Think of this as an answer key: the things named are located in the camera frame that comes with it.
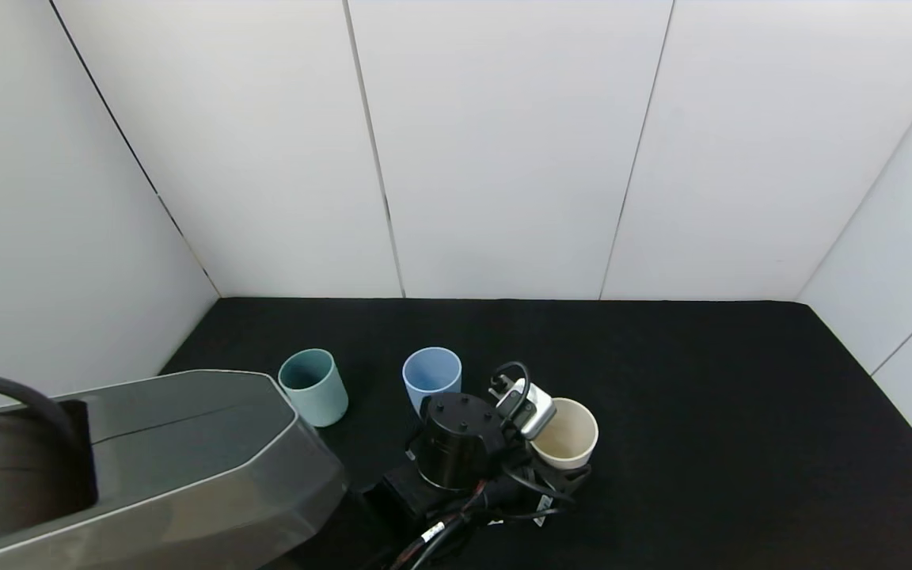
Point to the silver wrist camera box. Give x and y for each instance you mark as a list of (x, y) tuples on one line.
[(531, 408)]

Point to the cream plastic cup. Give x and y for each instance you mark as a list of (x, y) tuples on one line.
[(571, 435)]

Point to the light blue plastic cup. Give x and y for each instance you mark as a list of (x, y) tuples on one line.
[(429, 376)]

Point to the teal plastic cup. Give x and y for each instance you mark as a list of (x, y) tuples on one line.
[(315, 392)]

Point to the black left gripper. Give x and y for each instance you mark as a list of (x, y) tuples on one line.
[(531, 483)]

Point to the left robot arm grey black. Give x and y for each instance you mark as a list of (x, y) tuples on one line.
[(187, 459)]

